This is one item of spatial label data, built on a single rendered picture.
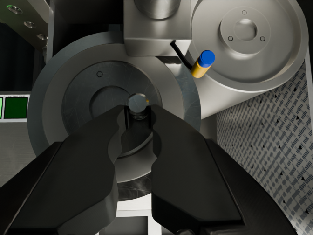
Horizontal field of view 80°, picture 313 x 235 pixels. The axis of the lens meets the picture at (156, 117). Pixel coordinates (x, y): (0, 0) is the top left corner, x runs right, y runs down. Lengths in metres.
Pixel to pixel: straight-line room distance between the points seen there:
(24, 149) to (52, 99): 0.41
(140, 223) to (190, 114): 0.48
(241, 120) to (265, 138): 0.07
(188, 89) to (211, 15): 0.08
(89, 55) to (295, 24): 0.19
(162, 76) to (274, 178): 0.18
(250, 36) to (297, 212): 0.18
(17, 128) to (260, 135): 0.53
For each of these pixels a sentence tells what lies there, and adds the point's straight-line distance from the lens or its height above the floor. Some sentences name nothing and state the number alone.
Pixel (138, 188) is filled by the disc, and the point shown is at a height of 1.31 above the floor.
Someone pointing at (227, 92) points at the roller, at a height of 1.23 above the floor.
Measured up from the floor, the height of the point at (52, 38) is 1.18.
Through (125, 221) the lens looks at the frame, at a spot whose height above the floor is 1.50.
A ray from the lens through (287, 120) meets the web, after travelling 0.25.
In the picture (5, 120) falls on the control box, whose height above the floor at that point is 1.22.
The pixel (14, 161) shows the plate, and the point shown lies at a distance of 0.59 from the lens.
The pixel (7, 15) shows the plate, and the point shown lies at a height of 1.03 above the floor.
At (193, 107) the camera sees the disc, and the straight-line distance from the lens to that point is 0.17.
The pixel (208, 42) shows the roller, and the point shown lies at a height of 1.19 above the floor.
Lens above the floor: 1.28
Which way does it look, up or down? 8 degrees down
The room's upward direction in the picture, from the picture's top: 179 degrees clockwise
